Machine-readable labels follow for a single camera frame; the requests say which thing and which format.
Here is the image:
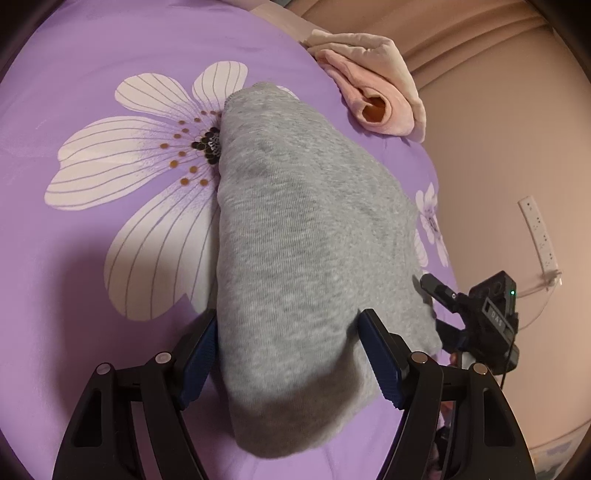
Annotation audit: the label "light blue printed box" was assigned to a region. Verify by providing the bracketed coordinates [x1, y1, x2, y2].
[529, 436, 580, 477]

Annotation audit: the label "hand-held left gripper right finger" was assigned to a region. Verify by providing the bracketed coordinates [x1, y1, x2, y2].
[358, 308, 539, 480]

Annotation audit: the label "beige curtain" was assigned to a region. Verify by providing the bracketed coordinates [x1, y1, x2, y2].
[295, 0, 555, 86]

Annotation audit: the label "white cable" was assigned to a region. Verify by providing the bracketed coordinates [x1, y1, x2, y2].
[512, 276, 563, 326]

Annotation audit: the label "white power strip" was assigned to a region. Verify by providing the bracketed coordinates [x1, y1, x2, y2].
[518, 195, 561, 289]

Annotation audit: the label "folded pink fleece clothes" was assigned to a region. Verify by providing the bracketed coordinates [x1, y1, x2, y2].
[302, 30, 426, 141]

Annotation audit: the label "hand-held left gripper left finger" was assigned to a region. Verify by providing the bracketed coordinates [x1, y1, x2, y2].
[52, 309, 220, 480]

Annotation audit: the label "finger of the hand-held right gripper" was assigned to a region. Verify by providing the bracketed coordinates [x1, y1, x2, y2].
[420, 273, 467, 315]
[435, 319, 465, 352]

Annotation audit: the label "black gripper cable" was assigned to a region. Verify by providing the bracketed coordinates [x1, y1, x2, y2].
[499, 346, 522, 391]

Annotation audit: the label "purple floral blanket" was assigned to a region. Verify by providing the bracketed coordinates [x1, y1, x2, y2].
[0, 0, 458, 480]

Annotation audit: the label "grey sweatshirt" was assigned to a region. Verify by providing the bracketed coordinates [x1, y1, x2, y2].
[215, 83, 444, 460]

